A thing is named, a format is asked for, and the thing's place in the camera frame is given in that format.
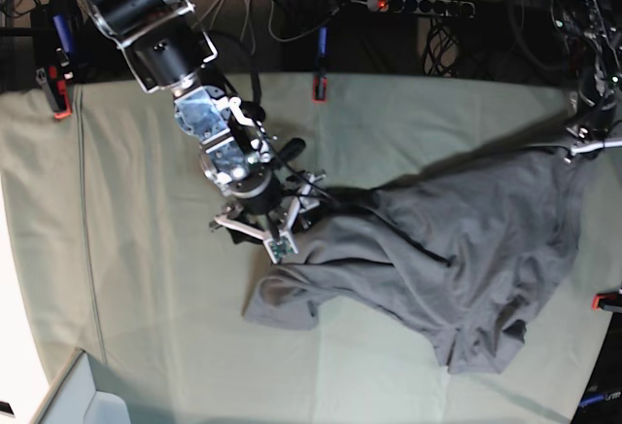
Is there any green table cloth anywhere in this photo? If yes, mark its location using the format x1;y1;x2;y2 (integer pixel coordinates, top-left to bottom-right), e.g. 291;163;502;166
1;81;621;423

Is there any red clamp right edge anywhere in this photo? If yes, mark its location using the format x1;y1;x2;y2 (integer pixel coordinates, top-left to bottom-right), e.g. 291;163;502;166
592;292;622;314

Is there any red clamp top left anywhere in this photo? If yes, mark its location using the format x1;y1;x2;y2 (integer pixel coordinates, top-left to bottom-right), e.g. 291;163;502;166
35;65;72;121

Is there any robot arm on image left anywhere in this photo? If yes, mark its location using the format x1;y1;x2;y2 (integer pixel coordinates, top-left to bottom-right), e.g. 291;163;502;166
85;0;320;261

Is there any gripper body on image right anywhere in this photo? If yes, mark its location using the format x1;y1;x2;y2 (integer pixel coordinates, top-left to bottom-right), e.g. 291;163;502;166
564;120;621;161

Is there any red clamp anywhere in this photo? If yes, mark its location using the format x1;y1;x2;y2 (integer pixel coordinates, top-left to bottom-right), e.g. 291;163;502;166
35;65;72;121
313;26;328;102

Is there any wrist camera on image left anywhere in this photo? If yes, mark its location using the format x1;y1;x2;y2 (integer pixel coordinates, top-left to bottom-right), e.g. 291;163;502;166
263;233;298;264

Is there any white looped cable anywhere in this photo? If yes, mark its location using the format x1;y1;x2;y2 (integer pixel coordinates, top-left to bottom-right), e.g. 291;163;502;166
184;0;259;58

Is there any red clamp top centre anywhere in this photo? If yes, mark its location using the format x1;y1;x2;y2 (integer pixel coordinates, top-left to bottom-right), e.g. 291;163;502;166
313;26;328;102

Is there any grey t-shirt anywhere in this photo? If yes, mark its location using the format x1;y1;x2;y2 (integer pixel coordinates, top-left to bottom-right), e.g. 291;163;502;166
243;147;595;374

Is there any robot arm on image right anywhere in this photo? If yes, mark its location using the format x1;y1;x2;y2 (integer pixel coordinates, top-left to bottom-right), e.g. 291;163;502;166
549;0;621;162

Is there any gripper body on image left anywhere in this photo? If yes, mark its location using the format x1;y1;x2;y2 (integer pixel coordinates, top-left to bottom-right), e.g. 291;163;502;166
208;168;326;248

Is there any black power strip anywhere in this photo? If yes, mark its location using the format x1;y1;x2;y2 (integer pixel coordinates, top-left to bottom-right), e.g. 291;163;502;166
365;0;476;19

